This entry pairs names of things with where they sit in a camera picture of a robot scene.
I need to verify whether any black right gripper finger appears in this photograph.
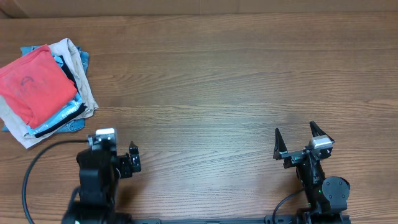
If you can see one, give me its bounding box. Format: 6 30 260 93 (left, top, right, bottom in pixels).
310 121 335 144
273 128 288 160

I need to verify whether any red printed t-shirt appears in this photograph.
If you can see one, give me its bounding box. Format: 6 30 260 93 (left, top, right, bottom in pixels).
1 45 77 129

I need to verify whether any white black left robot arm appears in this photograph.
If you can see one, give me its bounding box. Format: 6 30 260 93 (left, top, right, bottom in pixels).
61 139 141 224

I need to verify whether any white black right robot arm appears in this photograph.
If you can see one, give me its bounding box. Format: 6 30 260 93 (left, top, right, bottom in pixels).
264 121 351 224

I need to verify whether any blue denim folded garment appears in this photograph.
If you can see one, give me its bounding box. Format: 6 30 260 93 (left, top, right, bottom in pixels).
1 45 92 138

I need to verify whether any light blue folded t-shirt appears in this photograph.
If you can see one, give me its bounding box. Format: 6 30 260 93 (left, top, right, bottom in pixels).
27 55 86 138

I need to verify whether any beige folded garment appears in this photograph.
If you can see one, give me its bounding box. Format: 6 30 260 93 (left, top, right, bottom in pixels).
1 38 98 149

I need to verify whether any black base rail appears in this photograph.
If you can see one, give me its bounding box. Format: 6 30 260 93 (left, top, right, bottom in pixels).
124 214 352 224

